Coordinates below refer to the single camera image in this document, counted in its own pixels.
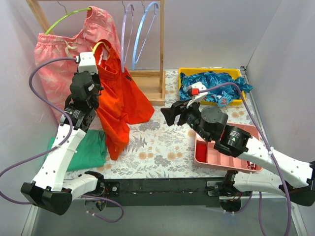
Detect red folded cloth in tray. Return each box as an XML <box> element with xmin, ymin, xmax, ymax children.
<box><xmin>195</xmin><ymin>143</ymin><xmax>207</xmax><ymax>163</ymax></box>

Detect pink plastic organizer tray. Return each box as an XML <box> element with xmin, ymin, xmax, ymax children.
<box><xmin>193</xmin><ymin>134</ymin><xmax>263</xmax><ymax>173</ymax></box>

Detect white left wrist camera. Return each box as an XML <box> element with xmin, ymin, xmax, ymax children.
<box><xmin>76</xmin><ymin>52</ymin><xmax>98</xmax><ymax>75</ymax></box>

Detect orange shorts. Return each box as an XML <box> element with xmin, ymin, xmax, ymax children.
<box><xmin>94</xmin><ymin>40</ymin><xmax>155</xmax><ymax>160</ymax></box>

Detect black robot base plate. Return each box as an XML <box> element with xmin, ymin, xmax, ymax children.
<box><xmin>76</xmin><ymin>177</ymin><xmax>243</xmax><ymax>213</ymax></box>

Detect pink patterned shorts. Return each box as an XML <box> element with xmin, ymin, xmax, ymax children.
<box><xmin>34</xmin><ymin>6</ymin><xmax>121</xmax><ymax>110</ymax></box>

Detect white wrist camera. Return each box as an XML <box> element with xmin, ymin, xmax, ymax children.
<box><xmin>186</xmin><ymin>82</ymin><xmax>208</xmax><ymax>108</ymax></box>
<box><xmin>76</xmin><ymin>52</ymin><xmax>98</xmax><ymax>75</ymax></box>

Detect wooden clothes rack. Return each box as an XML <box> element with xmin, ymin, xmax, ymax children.
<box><xmin>26</xmin><ymin>0</ymin><xmax>165</xmax><ymax>106</ymax></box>

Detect light blue hanger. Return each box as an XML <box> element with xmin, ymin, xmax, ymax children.
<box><xmin>131</xmin><ymin>1</ymin><xmax>159</xmax><ymax>70</ymax></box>

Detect green hanger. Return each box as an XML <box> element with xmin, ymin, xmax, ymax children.
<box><xmin>45</xmin><ymin>2</ymin><xmax>92</xmax><ymax>35</ymax></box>

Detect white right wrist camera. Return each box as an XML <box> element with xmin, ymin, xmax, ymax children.
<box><xmin>186</xmin><ymin>82</ymin><xmax>208</xmax><ymax>108</ymax></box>

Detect yellow plastic bin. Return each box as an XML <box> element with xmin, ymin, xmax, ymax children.
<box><xmin>179</xmin><ymin>67</ymin><xmax>246</xmax><ymax>106</ymax></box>

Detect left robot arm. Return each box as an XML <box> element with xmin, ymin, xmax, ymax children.
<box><xmin>21</xmin><ymin>71</ymin><xmax>105</xmax><ymax>215</ymax></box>

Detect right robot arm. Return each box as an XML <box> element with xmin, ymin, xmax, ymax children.
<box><xmin>160</xmin><ymin>100</ymin><xmax>315</xmax><ymax>207</ymax></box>

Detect yellow hanger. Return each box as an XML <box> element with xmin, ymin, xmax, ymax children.
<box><xmin>92</xmin><ymin>34</ymin><xmax>110</xmax><ymax>54</ymax></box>

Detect blue patterned shorts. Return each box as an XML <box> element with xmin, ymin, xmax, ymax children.
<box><xmin>179</xmin><ymin>71</ymin><xmax>253</xmax><ymax>107</ymax></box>

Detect green folded cloth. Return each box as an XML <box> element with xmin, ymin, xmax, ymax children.
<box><xmin>46</xmin><ymin>129</ymin><xmax>108</xmax><ymax>172</ymax></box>

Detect lilac hanger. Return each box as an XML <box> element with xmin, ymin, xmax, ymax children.
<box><xmin>121</xmin><ymin>1</ymin><xmax>134</xmax><ymax>72</ymax></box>

